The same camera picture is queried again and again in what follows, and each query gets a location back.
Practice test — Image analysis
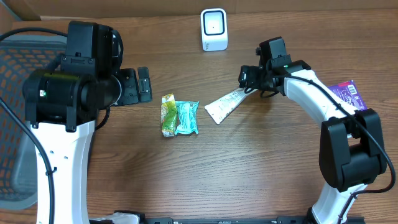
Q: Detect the white barcode scanner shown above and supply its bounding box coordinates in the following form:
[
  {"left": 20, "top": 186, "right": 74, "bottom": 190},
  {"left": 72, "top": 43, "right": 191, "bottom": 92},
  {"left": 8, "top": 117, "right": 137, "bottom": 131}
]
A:
[{"left": 200, "top": 8, "right": 228, "bottom": 52}]

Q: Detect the teal wet wipes pack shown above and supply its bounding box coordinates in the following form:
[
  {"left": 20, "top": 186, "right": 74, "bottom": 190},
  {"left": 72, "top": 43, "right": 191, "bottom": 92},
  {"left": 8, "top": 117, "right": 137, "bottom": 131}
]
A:
[{"left": 175, "top": 101, "right": 199, "bottom": 135}]

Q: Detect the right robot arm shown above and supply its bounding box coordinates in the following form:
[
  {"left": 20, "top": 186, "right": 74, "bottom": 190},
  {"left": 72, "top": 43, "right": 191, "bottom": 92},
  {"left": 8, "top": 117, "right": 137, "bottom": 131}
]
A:
[{"left": 238, "top": 37, "right": 396, "bottom": 223}]

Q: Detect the grey plastic basket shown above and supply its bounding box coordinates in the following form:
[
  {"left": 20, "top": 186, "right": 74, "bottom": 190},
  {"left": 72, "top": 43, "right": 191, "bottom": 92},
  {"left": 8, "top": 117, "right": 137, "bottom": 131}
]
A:
[{"left": 1, "top": 35, "right": 67, "bottom": 210}]

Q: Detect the purple red pad package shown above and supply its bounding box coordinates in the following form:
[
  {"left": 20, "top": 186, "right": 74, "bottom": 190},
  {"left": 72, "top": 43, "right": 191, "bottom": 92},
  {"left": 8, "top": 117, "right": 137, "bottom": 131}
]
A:
[{"left": 328, "top": 80, "right": 368, "bottom": 110}]

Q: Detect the white tube gold cap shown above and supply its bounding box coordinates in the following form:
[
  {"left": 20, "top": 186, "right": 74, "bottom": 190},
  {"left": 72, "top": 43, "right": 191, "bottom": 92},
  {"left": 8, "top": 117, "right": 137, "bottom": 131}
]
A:
[{"left": 205, "top": 88, "right": 256, "bottom": 124}]

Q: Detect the green juice carton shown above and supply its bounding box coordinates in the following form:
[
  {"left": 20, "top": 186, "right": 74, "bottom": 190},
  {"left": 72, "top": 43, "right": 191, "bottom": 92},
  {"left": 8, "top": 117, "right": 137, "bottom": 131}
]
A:
[{"left": 160, "top": 93, "right": 177, "bottom": 137}]

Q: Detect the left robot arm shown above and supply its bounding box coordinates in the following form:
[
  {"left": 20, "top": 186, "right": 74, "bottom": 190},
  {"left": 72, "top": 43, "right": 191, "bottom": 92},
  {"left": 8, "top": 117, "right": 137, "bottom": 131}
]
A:
[{"left": 22, "top": 21, "right": 152, "bottom": 223}]

